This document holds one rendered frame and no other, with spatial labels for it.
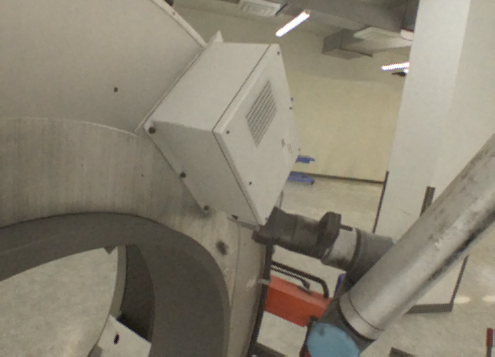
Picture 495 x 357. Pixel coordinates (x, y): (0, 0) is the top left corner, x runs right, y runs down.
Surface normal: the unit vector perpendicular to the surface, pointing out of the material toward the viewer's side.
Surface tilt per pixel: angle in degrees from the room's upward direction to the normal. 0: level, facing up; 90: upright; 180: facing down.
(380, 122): 90
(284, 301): 90
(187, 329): 93
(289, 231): 46
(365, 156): 90
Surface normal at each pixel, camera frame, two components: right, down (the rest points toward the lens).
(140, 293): -0.46, -0.01
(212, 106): -0.26, -0.59
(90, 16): 0.87, 0.22
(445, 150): 0.18, 0.21
